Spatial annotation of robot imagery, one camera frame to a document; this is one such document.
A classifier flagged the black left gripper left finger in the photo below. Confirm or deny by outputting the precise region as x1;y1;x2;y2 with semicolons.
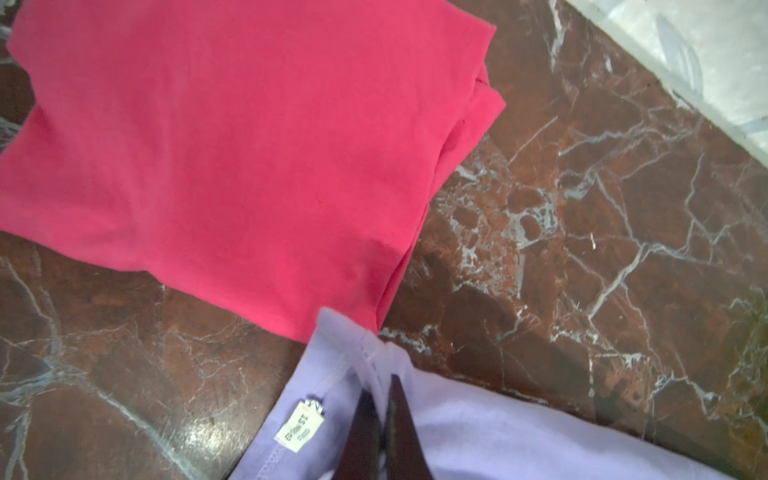
332;390;382;480

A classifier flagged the folded magenta t-shirt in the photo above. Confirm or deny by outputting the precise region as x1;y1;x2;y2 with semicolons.
1;1;505;342

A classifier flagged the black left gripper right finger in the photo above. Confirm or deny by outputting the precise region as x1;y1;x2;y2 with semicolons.
385;375;434;480

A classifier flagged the purple printed t-shirt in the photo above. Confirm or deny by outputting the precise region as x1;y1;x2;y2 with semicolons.
233;309;718;479

